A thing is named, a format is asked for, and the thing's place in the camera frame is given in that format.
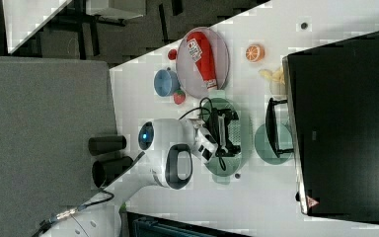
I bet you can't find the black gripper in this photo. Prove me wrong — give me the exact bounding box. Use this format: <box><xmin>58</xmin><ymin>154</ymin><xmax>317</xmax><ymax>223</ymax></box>
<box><xmin>208</xmin><ymin>108</ymin><xmax>241</xmax><ymax>157</ymax></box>

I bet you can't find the green oval plastic strainer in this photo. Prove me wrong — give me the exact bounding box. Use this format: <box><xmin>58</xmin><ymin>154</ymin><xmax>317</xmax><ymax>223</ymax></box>
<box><xmin>200</xmin><ymin>90</ymin><xmax>253</xmax><ymax>185</ymax></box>

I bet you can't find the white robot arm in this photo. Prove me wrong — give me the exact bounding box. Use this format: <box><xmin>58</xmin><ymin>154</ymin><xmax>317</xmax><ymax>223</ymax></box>
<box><xmin>34</xmin><ymin>108</ymin><xmax>241</xmax><ymax>237</ymax></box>

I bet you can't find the red toy strawberry lower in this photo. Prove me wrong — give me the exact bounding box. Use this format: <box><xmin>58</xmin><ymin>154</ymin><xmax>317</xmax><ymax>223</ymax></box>
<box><xmin>173</xmin><ymin>90</ymin><xmax>186</xmax><ymax>105</ymax></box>

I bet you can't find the red toy strawberry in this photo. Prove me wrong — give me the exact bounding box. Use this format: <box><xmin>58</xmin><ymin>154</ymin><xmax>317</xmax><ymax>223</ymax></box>
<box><xmin>168</xmin><ymin>48</ymin><xmax>178</xmax><ymax>60</ymax></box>
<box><xmin>173</xmin><ymin>90</ymin><xmax>186</xmax><ymax>105</ymax></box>

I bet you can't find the green plastic mug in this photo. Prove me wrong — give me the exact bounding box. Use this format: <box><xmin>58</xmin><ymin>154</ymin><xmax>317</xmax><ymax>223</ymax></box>
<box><xmin>255</xmin><ymin>123</ymin><xmax>293</xmax><ymax>165</ymax></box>

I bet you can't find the blue plastic cup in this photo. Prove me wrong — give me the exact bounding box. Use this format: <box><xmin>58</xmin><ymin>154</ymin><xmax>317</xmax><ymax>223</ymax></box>
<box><xmin>154</xmin><ymin>69</ymin><xmax>181</xmax><ymax>97</ymax></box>

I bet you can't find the yellow white garlic toy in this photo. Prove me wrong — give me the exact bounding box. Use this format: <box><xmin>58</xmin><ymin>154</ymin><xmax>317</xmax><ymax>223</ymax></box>
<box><xmin>260</xmin><ymin>67</ymin><xmax>286</xmax><ymax>96</ymax></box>

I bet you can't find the orange half toy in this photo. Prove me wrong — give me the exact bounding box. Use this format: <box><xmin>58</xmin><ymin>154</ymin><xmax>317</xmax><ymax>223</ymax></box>
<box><xmin>245</xmin><ymin>44</ymin><xmax>265</xmax><ymax>62</ymax></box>

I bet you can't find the red ketchup bottle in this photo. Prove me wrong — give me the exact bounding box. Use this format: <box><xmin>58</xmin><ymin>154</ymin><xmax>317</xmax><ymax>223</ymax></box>
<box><xmin>187</xmin><ymin>32</ymin><xmax>218</xmax><ymax>91</ymax></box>

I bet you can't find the red toy strawberry upper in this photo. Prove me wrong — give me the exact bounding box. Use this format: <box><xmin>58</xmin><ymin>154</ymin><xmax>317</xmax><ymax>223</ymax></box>
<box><xmin>168</xmin><ymin>48</ymin><xmax>178</xmax><ymax>60</ymax></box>

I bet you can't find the small black cylinder container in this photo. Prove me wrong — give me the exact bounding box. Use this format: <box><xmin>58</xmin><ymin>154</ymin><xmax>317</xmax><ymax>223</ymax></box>
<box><xmin>88</xmin><ymin>135</ymin><xmax>127</xmax><ymax>156</ymax></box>

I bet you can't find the large black cylinder container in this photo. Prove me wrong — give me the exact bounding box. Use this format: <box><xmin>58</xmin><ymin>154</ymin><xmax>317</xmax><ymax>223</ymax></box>
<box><xmin>92</xmin><ymin>156</ymin><xmax>133</xmax><ymax>188</ymax></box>

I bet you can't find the silver black toaster oven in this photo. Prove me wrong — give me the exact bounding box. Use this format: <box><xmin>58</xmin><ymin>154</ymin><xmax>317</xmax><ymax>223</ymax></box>
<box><xmin>265</xmin><ymin>31</ymin><xmax>379</xmax><ymax>224</ymax></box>

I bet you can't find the green plastic spatula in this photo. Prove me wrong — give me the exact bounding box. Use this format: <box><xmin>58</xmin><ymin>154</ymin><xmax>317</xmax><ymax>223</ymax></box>
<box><xmin>119</xmin><ymin>203</ymin><xmax>126</xmax><ymax>213</ymax></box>

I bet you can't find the grey foam panel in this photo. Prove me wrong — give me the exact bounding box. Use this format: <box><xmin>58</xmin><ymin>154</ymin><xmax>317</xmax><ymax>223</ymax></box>
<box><xmin>0</xmin><ymin>57</ymin><xmax>116</xmax><ymax>237</ymax></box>

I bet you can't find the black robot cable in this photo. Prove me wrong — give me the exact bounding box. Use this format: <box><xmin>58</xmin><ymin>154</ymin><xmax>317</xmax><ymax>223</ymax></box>
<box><xmin>178</xmin><ymin>96</ymin><xmax>228</xmax><ymax>172</ymax></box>

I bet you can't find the blue metal frame rail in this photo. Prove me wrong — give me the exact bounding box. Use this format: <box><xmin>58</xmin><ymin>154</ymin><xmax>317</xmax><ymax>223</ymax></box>
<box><xmin>127</xmin><ymin>212</ymin><xmax>249</xmax><ymax>237</ymax></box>

